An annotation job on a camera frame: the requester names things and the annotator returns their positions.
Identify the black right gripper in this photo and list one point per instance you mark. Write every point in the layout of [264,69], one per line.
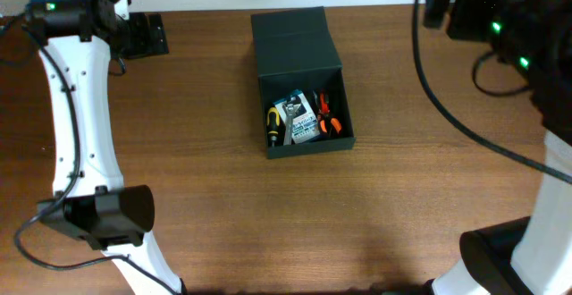
[434,6]

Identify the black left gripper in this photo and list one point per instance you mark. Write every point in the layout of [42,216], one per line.
[146,36]

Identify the yellow black stubby screwdriver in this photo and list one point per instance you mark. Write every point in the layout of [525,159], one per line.
[273,122]

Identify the silver adjustable wrench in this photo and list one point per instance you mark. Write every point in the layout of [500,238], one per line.
[290,109]

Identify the red handled small cutting pliers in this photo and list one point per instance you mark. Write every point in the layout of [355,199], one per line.
[323,103]

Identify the orange black long nose pliers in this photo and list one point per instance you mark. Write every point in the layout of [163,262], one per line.
[328,125]

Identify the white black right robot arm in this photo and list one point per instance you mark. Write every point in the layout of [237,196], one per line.
[531,255]

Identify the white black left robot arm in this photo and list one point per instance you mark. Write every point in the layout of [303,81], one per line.
[77,40]

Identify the black open cardboard box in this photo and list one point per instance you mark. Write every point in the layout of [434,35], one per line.
[294,50]

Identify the white blue screwdriver set box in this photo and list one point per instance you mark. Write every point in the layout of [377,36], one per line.
[304,127]

